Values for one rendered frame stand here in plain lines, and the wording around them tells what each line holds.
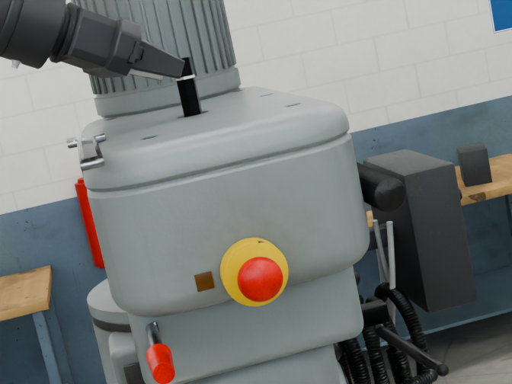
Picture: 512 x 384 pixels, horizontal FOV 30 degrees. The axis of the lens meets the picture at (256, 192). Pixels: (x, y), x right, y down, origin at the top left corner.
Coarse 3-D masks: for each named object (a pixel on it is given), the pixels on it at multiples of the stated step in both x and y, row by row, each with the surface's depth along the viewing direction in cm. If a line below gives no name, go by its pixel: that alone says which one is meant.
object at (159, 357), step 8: (152, 328) 94; (152, 336) 92; (152, 344) 90; (160, 344) 87; (152, 352) 86; (160, 352) 85; (168, 352) 86; (152, 360) 84; (160, 360) 83; (168, 360) 84; (152, 368) 83; (160, 368) 83; (168, 368) 83; (160, 376) 83; (168, 376) 83
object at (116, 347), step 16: (96, 288) 173; (96, 304) 163; (112, 304) 160; (96, 320) 162; (112, 320) 157; (128, 320) 154; (96, 336) 165; (112, 336) 155; (128, 336) 153; (112, 352) 148; (128, 352) 147; (112, 368) 159; (128, 368) 147
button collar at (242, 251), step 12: (252, 240) 85; (264, 240) 86; (228, 252) 86; (240, 252) 85; (252, 252) 85; (264, 252) 85; (276, 252) 85; (228, 264) 85; (240, 264) 85; (228, 276) 85; (228, 288) 85; (240, 300) 86
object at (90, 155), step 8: (88, 136) 98; (96, 136) 97; (104, 136) 97; (72, 144) 97; (80, 144) 92; (88, 144) 90; (96, 144) 89; (80, 152) 85; (88, 152) 83; (96, 152) 82; (80, 160) 79; (88, 160) 78; (96, 160) 77; (88, 168) 77
